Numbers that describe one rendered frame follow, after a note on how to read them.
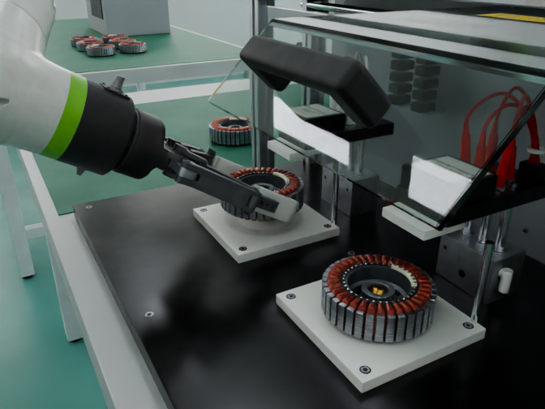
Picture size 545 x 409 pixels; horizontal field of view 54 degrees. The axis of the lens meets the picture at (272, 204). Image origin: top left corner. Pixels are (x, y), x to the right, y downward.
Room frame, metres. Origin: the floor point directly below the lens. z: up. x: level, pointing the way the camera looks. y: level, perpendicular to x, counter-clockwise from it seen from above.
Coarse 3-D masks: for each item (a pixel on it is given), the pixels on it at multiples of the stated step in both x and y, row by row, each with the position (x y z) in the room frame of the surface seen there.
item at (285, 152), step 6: (270, 144) 0.68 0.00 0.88; (276, 144) 0.68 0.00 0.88; (282, 144) 0.68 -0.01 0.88; (276, 150) 0.67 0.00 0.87; (282, 150) 0.66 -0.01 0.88; (288, 150) 0.65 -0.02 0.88; (282, 156) 0.66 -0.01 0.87; (288, 156) 0.64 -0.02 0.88; (294, 156) 0.64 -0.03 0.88; (300, 156) 0.65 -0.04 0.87
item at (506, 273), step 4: (504, 268) 0.47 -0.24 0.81; (508, 268) 0.47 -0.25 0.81; (500, 272) 0.47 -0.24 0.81; (504, 272) 0.47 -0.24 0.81; (508, 272) 0.47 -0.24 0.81; (512, 272) 0.47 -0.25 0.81; (500, 276) 0.47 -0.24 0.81; (504, 276) 0.47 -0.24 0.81; (508, 276) 0.47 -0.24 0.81; (512, 276) 0.47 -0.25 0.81; (500, 280) 0.47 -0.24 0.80; (504, 280) 0.47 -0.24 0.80; (508, 280) 0.47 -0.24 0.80; (500, 284) 0.47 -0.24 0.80; (504, 284) 0.47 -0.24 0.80; (508, 284) 0.47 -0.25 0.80; (500, 288) 0.47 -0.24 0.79; (504, 288) 0.47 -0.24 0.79; (508, 288) 0.47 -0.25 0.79; (500, 292) 0.47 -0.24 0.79; (504, 292) 0.47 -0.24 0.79; (508, 292) 0.47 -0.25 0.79
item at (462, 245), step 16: (448, 240) 0.52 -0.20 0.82; (464, 240) 0.51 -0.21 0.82; (448, 256) 0.52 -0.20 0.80; (464, 256) 0.50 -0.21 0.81; (480, 256) 0.48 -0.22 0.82; (496, 256) 0.48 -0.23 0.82; (512, 256) 0.48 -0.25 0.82; (448, 272) 0.52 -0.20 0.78; (464, 272) 0.50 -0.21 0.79; (496, 272) 0.47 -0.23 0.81; (464, 288) 0.50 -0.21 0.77; (496, 288) 0.47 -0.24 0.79; (512, 288) 0.49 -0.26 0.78
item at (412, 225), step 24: (480, 192) 0.46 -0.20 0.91; (504, 192) 0.48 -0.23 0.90; (528, 192) 0.49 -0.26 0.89; (384, 216) 0.48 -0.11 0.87; (408, 216) 0.46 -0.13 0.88; (456, 216) 0.44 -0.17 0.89; (480, 216) 0.46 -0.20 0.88; (504, 216) 0.49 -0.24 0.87; (480, 240) 0.51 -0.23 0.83; (504, 240) 0.49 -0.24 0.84
